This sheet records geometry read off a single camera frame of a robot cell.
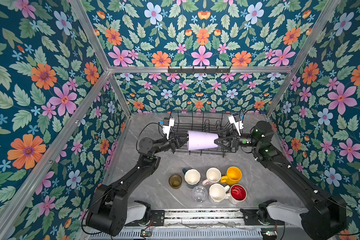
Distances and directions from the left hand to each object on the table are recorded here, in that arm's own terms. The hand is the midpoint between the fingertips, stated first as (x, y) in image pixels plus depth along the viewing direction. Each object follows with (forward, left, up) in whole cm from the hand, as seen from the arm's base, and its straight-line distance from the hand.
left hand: (192, 137), depth 62 cm
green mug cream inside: (-5, 0, -33) cm, 34 cm away
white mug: (-15, -13, -31) cm, 37 cm away
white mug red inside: (-15, -24, -34) cm, 44 cm away
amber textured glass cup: (-6, +10, -34) cm, 36 cm away
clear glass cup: (-14, -3, -35) cm, 38 cm away
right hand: (0, -11, -2) cm, 11 cm away
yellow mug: (-6, -24, -34) cm, 42 cm away
